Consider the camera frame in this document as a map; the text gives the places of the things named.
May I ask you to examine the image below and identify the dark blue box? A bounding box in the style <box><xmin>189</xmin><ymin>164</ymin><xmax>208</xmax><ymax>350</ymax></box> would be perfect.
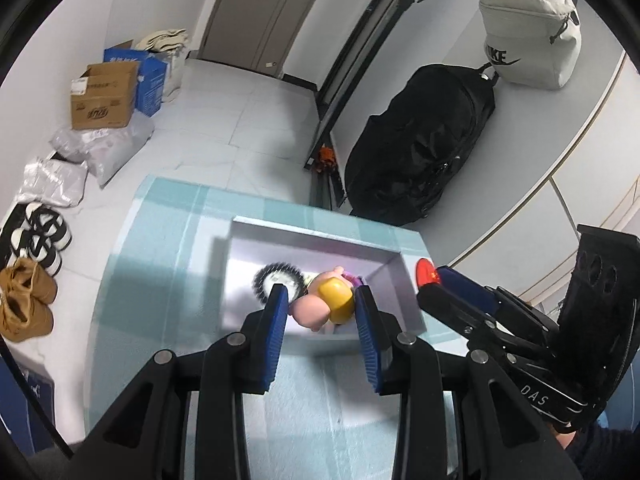
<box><xmin>0</xmin><ymin>350</ymin><xmax>56</xmax><ymax>457</ymax></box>

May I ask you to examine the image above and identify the brown cardboard box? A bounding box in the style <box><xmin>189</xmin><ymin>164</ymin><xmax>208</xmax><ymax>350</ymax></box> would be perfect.
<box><xmin>70</xmin><ymin>61</ymin><xmax>140</xmax><ymax>131</ymax></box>

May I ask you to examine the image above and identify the white box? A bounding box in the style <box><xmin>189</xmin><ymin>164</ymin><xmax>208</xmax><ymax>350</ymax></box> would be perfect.
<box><xmin>220</xmin><ymin>215</ymin><xmax>426</xmax><ymax>357</ymax></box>

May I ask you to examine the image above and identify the teal checked table cloth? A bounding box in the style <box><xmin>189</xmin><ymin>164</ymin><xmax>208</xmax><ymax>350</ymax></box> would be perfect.
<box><xmin>85</xmin><ymin>175</ymin><xmax>451</xmax><ymax>480</ymax></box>

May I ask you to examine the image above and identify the white canvas bag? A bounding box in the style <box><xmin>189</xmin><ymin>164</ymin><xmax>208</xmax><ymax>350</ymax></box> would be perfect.
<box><xmin>478</xmin><ymin>0</ymin><xmax>584</xmax><ymax>91</ymax></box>

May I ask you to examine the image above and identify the black coil hair tie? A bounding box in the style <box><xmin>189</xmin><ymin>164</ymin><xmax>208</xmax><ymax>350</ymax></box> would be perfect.
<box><xmin>251</xmin><ymin>262</ymin><xmax>306</xmax><ymax>307</ymax></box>

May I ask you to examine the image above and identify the blue cardboard box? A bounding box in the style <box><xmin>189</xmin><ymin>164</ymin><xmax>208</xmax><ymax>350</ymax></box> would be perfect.
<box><xmin>103</xmin><ymin>40</ymin><xmax>170</xmax><ymax>119</ymax></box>

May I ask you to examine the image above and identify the red round badge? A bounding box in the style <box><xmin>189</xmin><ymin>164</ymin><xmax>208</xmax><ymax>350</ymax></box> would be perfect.
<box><xmin>415</xmin><ymin>258</ymin><xmax>441</xmax><ymax>291</ymax></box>

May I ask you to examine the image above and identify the brown suede shoe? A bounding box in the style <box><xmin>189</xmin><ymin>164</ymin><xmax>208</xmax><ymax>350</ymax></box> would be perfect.
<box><xmin>0</xmin><ymin>259</ymin><xmax>59</xmax><ymax>306</ymax></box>
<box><xmin>0</xmin><ymin>290</ymin><xmax>55</xmax><ymax>344</ymax></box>

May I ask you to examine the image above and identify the white plastic bag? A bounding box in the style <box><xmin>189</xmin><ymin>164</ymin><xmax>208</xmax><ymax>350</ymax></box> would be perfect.
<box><xmin>162</xmin><ymin>47</ymin><xmax>189</xmax><ymax>104</ymax></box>

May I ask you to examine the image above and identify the black cable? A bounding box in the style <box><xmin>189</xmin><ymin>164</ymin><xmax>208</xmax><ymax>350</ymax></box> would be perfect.
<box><xmin>0</xmin><ymin>332</ymin><xmax>74</xmax><ymax>459</ymax></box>

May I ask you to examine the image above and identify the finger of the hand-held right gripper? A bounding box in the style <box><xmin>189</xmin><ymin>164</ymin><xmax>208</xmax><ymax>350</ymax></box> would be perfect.
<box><xmin>435</xmin><ymin>266</ymin><xmax>561</xmax><ymax>341</ymax></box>
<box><xmin>416</xmin><ymin>285</ymin><xmax>504</xmax><ymax>347</ymax></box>

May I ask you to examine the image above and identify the large black backpack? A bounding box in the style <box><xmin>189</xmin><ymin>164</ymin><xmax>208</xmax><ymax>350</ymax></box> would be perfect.
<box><xmin>345</xmin><ymin>63</ymin><xmax>499</xmax><ymax>227</ymax></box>

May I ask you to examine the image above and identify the grey brown door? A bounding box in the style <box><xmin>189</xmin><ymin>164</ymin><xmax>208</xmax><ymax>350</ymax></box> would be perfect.
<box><xmin>197</xmin><ymin>0</ymin><xmax>337</xmax><ymax>81</ymax></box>

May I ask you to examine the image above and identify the cream tote bag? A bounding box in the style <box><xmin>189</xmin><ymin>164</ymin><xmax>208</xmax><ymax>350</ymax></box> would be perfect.
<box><xmin>136</xmin><ymin>29</ymin><xmax>190</xmax><ymax>56</ymax></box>

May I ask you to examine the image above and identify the grey plastic parcel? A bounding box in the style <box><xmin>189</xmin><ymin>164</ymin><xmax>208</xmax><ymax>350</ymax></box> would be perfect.
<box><xmin>19</xmin><ymin>157</ymin><xmax>89</xmax><ymax>209</ymax></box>
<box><xmin>82</xmin><ymin>115</ymin><xmax>155</xmax><ymax>190</ymax></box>
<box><xmin>50</xmin><ymin>127</ymin><xmax>102</xmax><ymax>164</ymax></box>

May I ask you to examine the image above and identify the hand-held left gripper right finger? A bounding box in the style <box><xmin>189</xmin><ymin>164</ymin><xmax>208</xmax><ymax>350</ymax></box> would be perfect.
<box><xmin>352</xmin><ymin>285</ymin><xmax>583</xmax><ymax>480</ymax></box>

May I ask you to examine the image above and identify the black sliding door frame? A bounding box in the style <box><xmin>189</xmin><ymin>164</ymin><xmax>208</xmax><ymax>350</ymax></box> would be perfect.
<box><xmin>302</xmin><ymin>0</ymin><xmax>429</xmax><ymax>212</ymax></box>

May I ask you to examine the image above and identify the small cartoon doll figure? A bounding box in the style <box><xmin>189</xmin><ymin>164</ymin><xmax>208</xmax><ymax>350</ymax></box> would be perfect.
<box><xmin>291</xmin><ymin>266</ymin><xmax>357</xmax><ymax>334</ymax></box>

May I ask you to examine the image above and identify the person's right forearm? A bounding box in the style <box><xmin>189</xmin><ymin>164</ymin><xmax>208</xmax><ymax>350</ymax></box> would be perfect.
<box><xmin>560</xmin><ymin>410</ymin><xmax>640</xmax><ymax>480</ymax></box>

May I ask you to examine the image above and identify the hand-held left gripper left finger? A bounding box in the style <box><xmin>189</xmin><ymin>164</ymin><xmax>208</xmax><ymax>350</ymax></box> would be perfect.
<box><xmin>70</xmin><ymin>284</ymin><xmax>291</xmax><ymax>480</ymax></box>

